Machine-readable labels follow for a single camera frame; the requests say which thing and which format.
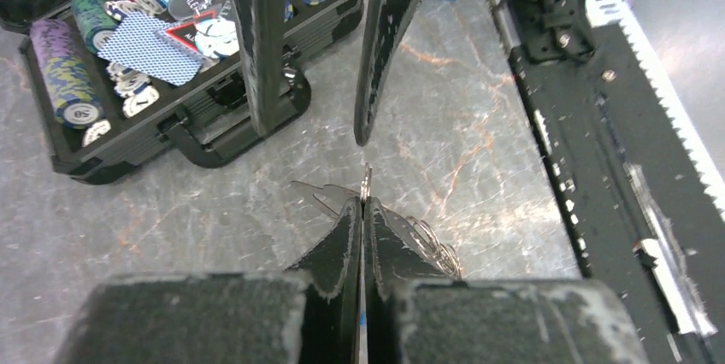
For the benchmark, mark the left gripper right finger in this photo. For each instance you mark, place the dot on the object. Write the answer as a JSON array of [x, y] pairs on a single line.
[[417, 314]]

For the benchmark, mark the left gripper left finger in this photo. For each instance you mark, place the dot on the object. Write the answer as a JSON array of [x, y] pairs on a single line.
[[306, 313]]

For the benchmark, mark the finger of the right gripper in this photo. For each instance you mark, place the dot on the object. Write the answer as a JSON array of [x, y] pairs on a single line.
[[385, 25], [261, 30]]

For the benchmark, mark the black poker chip case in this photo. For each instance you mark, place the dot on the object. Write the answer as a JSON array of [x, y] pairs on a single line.
[[117, 82]]

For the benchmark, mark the white toothed cable rail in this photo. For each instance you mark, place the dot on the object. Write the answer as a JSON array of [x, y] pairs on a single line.
[[617, 12]]

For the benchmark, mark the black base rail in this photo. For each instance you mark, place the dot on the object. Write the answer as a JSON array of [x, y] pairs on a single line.
[[635, 210]]

